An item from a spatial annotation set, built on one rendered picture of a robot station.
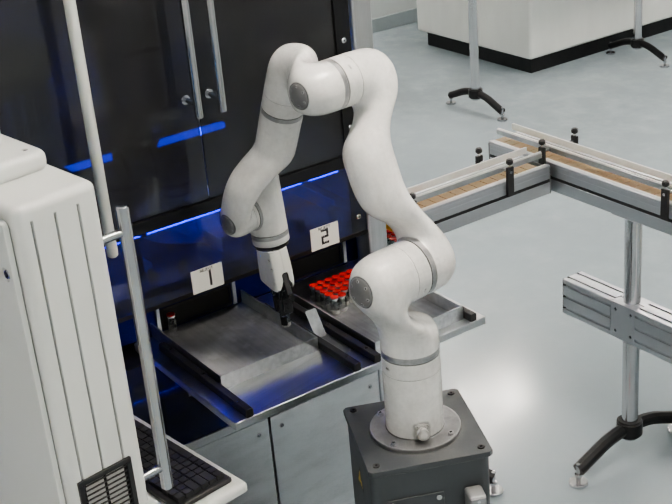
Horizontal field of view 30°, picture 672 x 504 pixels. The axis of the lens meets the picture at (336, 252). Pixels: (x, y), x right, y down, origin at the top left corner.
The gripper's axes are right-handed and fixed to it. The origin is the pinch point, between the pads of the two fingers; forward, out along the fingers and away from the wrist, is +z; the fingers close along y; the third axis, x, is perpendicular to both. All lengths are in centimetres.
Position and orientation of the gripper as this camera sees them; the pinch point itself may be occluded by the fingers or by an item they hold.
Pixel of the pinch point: (282, 303)
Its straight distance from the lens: 286.1
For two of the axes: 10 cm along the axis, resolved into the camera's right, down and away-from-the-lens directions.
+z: 1.5, 9.0, 4.1
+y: 4.3, 3.1, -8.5
